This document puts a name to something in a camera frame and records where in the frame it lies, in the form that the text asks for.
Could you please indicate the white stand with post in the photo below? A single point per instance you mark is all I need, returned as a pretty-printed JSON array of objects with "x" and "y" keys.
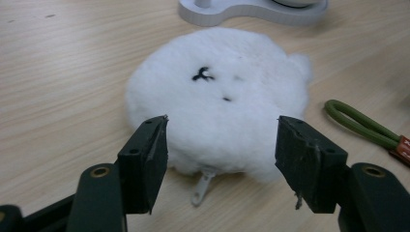
[{"x": 225, "y": 14}]

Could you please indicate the white fluffy zip pouch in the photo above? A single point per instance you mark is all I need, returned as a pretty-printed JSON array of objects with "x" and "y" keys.
[{"x": 225, "y": 129}]

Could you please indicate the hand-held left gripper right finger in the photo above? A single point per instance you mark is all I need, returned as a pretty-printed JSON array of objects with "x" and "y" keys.
[{"x": 311, "y": 164}]

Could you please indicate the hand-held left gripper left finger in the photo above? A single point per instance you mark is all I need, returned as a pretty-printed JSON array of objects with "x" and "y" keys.
[{"x": 141, "y": 167}]

